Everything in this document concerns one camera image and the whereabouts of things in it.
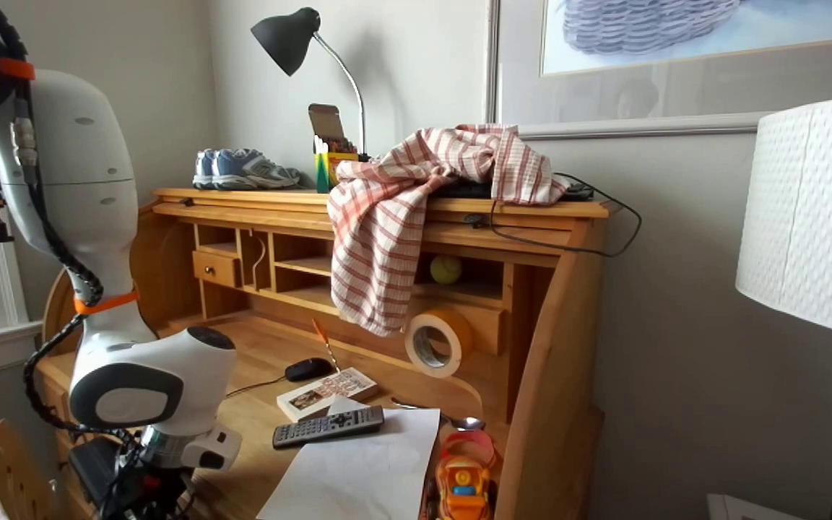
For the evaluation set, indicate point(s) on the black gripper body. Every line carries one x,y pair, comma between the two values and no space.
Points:
147,481

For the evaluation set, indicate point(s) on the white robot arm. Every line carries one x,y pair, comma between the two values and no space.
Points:
140,401

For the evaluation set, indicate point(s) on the wooden roll-top desk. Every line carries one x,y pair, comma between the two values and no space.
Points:
525,313

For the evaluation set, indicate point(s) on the wooden chair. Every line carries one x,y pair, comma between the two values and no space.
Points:
25,488

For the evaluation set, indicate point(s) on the grey remote control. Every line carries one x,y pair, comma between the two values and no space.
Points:
329,427

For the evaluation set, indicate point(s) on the white paperback book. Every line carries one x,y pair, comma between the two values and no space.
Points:
320,397

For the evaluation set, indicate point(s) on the black computer mouse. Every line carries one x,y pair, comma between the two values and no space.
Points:
307,371

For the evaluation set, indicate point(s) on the white paper sheet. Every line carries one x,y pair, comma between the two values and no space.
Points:
375,475

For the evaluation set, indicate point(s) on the roll of tape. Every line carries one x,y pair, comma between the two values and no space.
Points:
437,341

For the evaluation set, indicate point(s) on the blue grey sneakers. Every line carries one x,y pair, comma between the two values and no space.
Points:
241,169

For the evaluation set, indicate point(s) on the red striped cloth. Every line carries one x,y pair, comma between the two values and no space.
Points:
376,211

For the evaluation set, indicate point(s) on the yellow tennis ball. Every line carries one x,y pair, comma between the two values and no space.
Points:
446,270

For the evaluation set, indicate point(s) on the yellow green cardboard box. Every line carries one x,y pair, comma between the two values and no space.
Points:
329,146

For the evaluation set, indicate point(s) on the white lamp shade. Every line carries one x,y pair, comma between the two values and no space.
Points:
788,228

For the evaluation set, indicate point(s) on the framed wall picture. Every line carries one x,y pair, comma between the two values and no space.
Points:
621,68

